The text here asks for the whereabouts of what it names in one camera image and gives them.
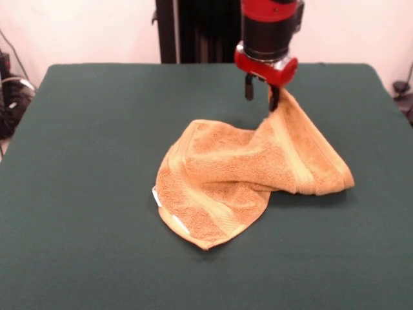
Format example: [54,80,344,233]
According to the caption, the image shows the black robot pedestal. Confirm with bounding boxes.
[150,0,243,64]

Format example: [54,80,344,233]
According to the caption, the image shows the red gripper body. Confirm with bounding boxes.
[234,43,299,89]

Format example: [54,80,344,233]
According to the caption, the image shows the black power strip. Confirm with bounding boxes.
[0,51,12,78]

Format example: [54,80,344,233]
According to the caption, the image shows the dark green tablecloth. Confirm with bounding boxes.
[0,63,413,310]

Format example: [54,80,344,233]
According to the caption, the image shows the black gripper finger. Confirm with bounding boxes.
[268,83,281,113]
[244,73,256,102]

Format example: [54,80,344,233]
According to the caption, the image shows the tangled black cable bundle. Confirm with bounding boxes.
[0,74,36,140]

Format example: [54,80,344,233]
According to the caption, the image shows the orange terry towel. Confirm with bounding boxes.
[151,88,356,251]

